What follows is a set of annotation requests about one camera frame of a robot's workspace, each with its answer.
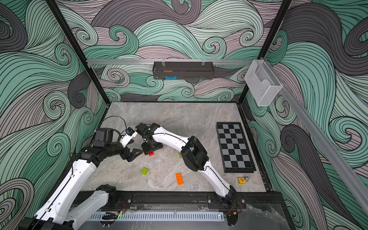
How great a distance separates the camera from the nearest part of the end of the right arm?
0.67 metres

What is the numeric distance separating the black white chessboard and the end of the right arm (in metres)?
0.41

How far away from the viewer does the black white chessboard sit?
32.8 inches
